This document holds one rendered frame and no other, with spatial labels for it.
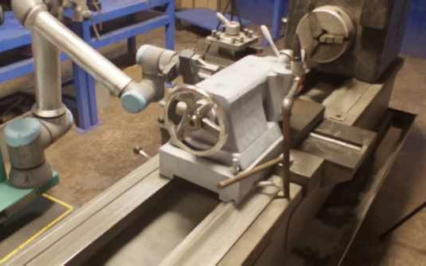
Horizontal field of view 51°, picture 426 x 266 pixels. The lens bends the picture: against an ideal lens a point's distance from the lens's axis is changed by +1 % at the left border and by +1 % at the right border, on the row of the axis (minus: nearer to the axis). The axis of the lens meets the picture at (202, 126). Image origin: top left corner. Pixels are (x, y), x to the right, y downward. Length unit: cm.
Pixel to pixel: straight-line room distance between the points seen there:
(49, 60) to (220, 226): 109
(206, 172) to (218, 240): 23
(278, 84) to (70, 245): 83
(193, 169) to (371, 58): 126
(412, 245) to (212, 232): 166
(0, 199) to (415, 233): 218
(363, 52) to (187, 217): 130
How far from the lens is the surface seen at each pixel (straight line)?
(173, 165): 147
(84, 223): 137
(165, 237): 146
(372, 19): 228
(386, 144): 280
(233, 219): 136
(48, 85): 208
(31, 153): 207
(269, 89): 154
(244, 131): 140
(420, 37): 575
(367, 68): 240
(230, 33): 191
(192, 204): 158
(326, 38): 217
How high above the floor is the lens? 171
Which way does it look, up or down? 29 degrees down
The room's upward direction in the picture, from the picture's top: 2 degrees clockwise
